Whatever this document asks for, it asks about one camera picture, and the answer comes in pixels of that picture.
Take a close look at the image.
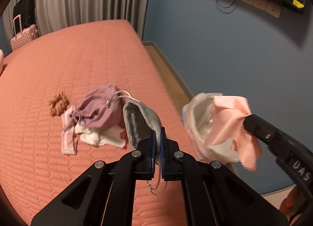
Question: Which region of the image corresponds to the pink cloth piece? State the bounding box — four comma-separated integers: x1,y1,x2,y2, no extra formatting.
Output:
205,96,262,171

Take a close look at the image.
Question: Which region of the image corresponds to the white red patterned sock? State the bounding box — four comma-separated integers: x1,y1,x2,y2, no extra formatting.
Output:
74,121,127,149

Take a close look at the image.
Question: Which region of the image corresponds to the grey drawstring pouch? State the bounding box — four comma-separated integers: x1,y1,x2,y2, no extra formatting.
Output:
105,90,168,196

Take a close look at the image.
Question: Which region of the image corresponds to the purple cloth pouch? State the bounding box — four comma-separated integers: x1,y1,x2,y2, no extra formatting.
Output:
71,84,123,130

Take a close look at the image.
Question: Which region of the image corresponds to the white lined trash bin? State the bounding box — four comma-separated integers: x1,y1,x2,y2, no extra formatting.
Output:
181,92,239,165

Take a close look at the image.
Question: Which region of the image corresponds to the person right hand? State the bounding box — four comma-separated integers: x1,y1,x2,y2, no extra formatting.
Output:
279,186,312,225

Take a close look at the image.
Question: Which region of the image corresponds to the pink white striped cloth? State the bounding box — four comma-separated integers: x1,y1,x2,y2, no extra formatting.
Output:
61,105,78,155

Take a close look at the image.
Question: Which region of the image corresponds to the brown scrunchie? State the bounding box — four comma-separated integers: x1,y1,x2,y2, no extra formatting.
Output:
49,92,69,117

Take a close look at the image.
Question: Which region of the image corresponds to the salmon quilted bed mattress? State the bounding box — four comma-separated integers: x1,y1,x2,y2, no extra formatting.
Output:
1,20,195,224

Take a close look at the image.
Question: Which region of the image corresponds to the pink suitcase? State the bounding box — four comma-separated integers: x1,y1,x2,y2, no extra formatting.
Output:
11,14,38,51

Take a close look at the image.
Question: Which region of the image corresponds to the black suitcase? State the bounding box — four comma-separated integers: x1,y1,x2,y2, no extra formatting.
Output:
13,0,36,29

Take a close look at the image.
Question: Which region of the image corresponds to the beige wall socket panel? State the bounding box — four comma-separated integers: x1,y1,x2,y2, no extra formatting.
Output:
241,0,282,19

